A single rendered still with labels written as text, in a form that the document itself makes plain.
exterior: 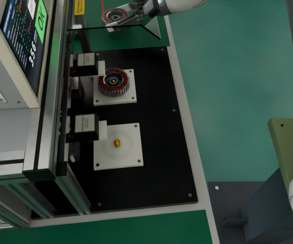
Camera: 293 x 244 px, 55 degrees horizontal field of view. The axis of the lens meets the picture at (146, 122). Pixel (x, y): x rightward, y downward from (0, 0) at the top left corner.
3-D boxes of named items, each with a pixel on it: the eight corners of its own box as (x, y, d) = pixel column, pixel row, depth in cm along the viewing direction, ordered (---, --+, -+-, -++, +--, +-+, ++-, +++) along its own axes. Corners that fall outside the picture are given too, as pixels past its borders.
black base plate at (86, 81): (166, 50, 117) (166, 45, 115) (197, 203, 82) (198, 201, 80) (51, 58, 114) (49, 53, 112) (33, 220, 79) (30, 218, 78)
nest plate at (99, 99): (133, 70, 107) (133, 68, 106) (136, 102, 99) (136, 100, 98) (94, 74, 106) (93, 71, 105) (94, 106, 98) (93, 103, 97)
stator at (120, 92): (130, 73, 105) (129, 67, 102) (129, 98, 99) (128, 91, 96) (99, 74, 105) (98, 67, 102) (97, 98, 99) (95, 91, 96)
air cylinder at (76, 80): (81, 82, 104) (79, 72, 99) (81, 98, 100) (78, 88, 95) (67, 83, 104) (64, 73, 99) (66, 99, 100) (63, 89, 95)
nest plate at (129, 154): (139, 124, 94) (139, 122, 93) (143, 165, 86) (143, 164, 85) (94, 128, 93) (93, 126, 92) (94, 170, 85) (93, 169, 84)
